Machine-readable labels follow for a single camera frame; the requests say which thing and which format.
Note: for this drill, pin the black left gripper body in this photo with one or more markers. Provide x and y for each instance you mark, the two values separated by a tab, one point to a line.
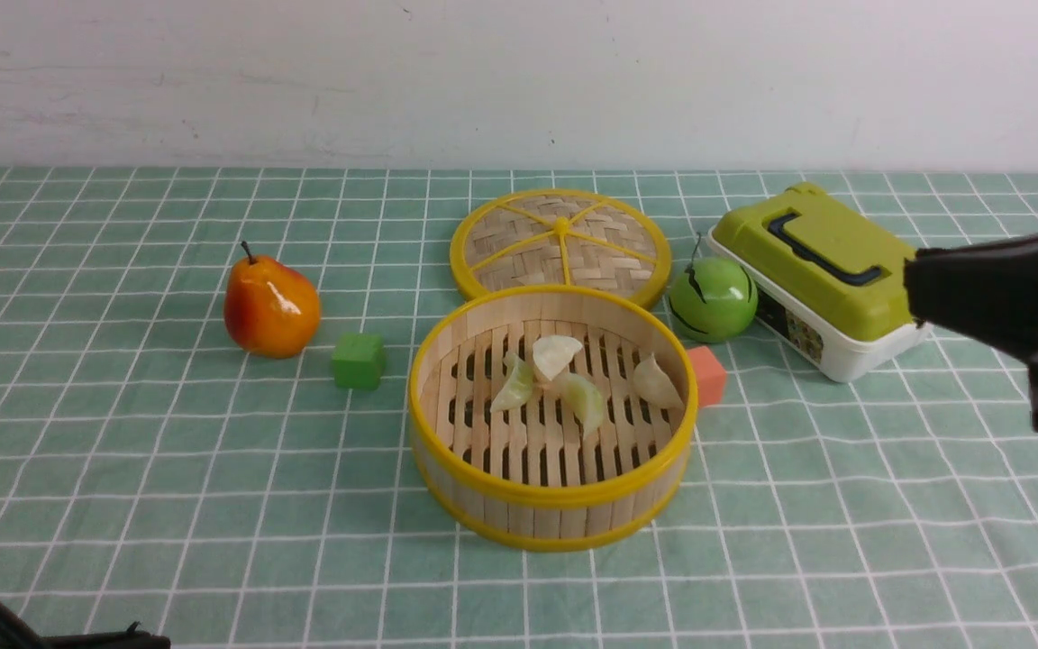
131	637

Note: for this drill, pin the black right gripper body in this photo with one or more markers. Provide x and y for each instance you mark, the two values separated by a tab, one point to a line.
988	292

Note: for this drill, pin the pale dumpling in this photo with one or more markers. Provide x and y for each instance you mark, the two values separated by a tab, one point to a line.
654	386
551	355

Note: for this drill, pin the yellowish dumpling front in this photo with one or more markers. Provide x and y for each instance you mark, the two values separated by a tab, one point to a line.
585	400

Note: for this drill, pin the yellowish dumpling bottom edge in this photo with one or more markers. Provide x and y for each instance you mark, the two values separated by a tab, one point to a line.
518	386

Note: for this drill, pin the woven bamboo steamer lid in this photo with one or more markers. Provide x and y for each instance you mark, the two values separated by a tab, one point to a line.
559	236

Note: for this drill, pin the bamboo steamer tray yellow rim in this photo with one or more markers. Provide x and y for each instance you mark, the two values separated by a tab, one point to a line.
524	477

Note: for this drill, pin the green lidded white box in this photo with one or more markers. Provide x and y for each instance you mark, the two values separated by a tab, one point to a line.
830	281

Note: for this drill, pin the green checkered tablecloth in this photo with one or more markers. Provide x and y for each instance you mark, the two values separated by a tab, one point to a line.
152	470

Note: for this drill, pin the green apple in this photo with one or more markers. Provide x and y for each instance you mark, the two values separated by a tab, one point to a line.
713	298

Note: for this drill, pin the orange cube block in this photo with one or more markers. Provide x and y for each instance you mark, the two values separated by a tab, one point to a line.
710	374

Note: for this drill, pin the orange red pear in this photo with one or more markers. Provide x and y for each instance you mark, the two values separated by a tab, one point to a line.
270	310

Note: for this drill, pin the green cube block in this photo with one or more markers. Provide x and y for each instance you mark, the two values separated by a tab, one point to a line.
358	361

